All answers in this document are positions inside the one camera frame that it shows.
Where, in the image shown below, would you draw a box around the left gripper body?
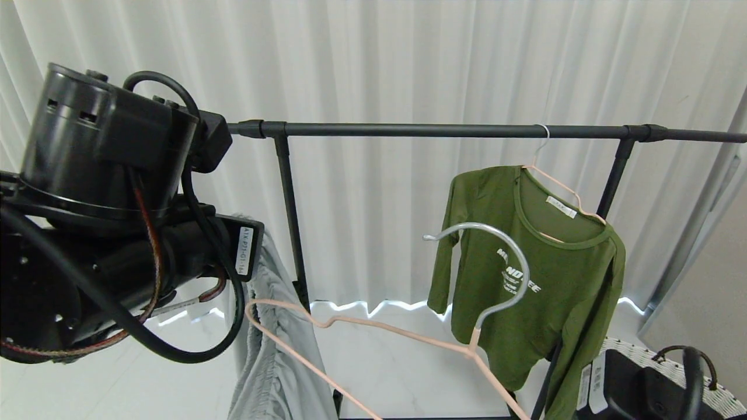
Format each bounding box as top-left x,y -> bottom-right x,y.
93,213 -> 264,305

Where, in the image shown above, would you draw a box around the pale grey shorts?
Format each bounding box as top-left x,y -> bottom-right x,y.
226,230 -> 340,420

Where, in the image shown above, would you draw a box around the pink clothes hanger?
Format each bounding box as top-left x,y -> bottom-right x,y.
245,222 -> 532,420
521,124 -> 608,243

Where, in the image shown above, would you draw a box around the green shirt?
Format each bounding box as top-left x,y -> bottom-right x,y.
427,165 -> 626,420

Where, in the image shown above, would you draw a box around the black clothes rack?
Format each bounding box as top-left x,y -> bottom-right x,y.
228,120 -> 747,420

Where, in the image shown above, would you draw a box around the white laundry basket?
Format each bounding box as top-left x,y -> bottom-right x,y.
601,337 -> 747,420

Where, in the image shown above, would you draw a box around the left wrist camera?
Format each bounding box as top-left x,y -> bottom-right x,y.
186,110 -> 233,174

